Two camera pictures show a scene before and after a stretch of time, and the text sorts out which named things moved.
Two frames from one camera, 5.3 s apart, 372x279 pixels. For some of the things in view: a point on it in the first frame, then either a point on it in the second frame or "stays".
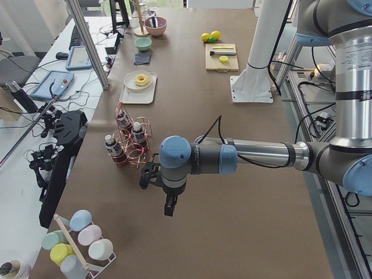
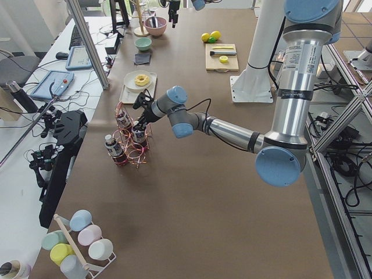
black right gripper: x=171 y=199 → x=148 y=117
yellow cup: x=59 y=251 stays
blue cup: x=80 y=220 stays
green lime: x=212 y=40 stays
